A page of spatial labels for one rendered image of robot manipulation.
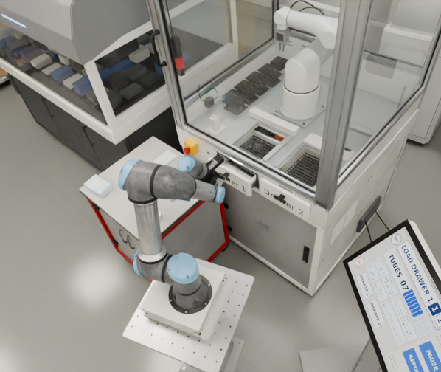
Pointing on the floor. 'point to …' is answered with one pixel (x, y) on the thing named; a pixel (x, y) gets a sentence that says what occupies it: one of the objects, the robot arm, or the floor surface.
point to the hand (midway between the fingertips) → (223, 176)
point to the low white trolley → (116, 199)
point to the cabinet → (304, 227)
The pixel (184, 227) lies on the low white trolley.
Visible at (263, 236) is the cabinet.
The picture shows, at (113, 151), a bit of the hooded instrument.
